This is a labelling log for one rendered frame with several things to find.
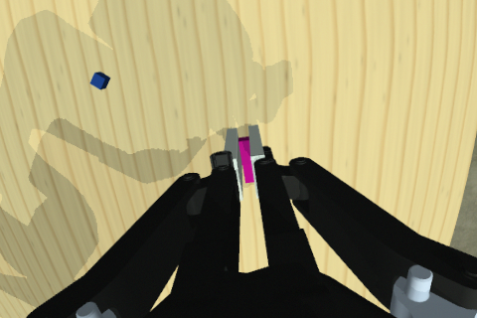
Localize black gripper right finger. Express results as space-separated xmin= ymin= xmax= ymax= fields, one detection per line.
xmin=248 ymin=125 xmax=477 ymax=318

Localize small magenta block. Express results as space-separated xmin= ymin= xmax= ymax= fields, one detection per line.
xmin=242 ymin=164 xmax=254 ymax=183
xmin=238 ymin=136 xmax=251 ymax=165

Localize small blue cube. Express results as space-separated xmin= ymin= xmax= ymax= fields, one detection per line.
xmin=90 ymin=72 xmax=111 ymax=89

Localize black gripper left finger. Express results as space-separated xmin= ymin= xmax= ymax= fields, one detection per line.
xmin=26 ymin=128 xmax=243 ymax=318

